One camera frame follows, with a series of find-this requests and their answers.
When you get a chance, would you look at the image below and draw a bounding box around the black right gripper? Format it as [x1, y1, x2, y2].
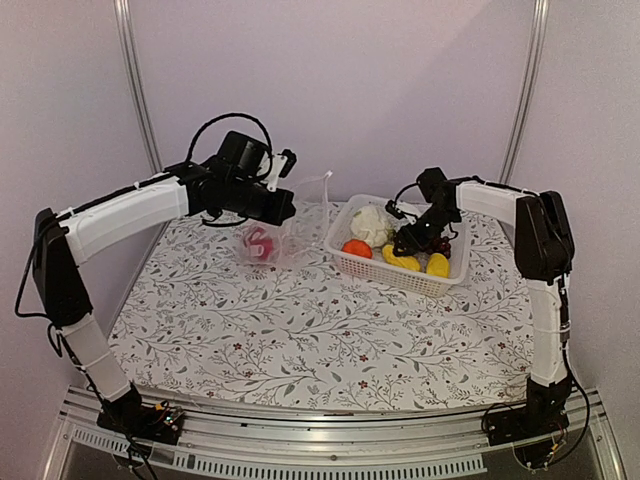
[393, 205, 459, 256]

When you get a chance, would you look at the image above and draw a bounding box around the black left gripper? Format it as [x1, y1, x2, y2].
[226, 178, 297, 226]

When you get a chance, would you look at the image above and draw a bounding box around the yellow banana toy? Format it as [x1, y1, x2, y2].
[381, 244, 421, 272]

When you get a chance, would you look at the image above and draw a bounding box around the yellow lemon toy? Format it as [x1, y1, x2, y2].
[425, 253, 450, 278]

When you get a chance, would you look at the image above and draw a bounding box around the clear zip top bag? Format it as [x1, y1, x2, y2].
[235, 170, 333, 267]

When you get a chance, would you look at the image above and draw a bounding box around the red toy pepper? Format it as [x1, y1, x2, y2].
[241, 226, 279, 264]

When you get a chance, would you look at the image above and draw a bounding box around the white cauliflower toy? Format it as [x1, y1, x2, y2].
[350, 205, 393, 248]

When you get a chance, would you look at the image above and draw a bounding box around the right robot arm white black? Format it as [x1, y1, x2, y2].
[394, 167, 575, 436]

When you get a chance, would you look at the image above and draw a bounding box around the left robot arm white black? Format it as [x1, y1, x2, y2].
[26, 131, 297, 434]

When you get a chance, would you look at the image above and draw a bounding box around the dark red grapes toy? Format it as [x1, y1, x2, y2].
[426, 236, 451, 259]

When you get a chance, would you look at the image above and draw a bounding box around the white plastic basket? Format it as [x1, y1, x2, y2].
[323, 193, 471, 299]

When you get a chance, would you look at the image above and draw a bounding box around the orange toy fruit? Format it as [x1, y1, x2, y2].
[342, 239, 373, 259]

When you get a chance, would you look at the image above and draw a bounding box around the floral table cloth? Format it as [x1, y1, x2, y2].
[110, 214, 534, 411]

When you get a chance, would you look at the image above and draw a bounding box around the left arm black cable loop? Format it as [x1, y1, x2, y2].
[185, 112, 275, 166]

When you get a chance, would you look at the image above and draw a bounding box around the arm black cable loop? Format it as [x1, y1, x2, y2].
[185, 112, 275, 166]
[392, 182, 421, 206]

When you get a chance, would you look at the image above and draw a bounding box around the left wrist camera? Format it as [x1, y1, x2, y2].
[264, 149, 297, 192]

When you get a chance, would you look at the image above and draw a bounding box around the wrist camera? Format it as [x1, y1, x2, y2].
[385, 200, 421, 224]
[264, 149, 297, 192]

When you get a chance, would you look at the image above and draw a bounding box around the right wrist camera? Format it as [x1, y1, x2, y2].
[385, 200, 421, 224]

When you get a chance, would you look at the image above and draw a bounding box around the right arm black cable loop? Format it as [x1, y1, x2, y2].
[392, 182, 421, 206]

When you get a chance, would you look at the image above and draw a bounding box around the right aluminium frame post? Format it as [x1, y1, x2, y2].
[499, 0, 550, 184]

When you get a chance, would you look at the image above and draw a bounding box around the aluminium frame post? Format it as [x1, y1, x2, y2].
[499, 0, 550, 184]
[113, 0, 162, 173]

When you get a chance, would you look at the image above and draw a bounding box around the front aluminium rail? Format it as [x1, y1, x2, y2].
[42, 387, 629, 479]

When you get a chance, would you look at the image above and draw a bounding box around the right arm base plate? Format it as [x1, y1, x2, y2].
[481, 402, 569, 446]

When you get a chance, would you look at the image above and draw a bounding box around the left aluminium frame post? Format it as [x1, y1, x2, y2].
[113, 0, 162, 173]

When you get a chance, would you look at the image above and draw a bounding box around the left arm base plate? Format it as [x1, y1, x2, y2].
[97, 401, 185, 445]

